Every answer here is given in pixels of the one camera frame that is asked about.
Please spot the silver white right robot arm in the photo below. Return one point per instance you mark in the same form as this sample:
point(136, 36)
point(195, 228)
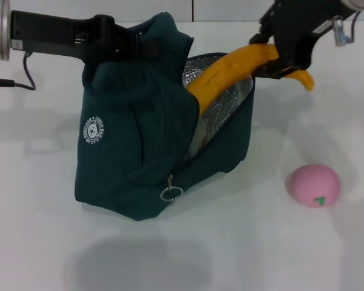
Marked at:
point(359, 3)

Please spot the yellow banana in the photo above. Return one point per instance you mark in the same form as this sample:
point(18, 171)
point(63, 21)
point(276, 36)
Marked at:
point(224, 72)

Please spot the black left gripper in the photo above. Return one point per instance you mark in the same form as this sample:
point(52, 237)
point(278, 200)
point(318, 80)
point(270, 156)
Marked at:
point(54, 36)

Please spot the pink peach toy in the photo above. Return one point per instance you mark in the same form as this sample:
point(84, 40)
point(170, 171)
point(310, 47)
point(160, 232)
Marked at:
point(312, 185)

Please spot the dark teal lunch bag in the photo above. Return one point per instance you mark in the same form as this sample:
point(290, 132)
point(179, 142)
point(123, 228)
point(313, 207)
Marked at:
point(133, 145)

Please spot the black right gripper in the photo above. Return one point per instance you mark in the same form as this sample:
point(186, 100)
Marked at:
point(297, 30)

